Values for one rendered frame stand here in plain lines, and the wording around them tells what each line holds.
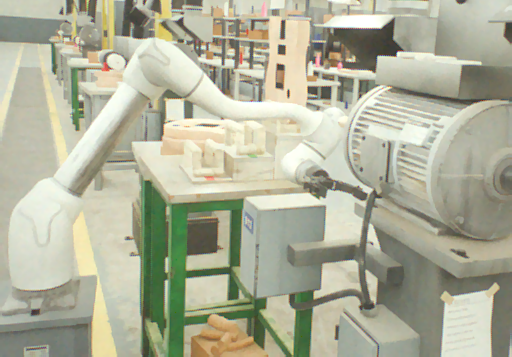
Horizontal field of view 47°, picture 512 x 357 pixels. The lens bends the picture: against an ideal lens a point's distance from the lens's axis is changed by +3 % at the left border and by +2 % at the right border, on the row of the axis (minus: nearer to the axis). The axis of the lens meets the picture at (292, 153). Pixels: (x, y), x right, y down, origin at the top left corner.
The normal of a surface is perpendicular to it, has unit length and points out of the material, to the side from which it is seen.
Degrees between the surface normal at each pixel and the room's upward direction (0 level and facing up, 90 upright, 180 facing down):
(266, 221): 90
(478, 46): 90
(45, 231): 70
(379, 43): 90
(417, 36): 90
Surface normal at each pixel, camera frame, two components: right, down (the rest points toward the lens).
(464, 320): 0.39, 0.20
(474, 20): -0.92, 0.03
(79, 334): 0.87, 0.15
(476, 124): 0.11, -0.18
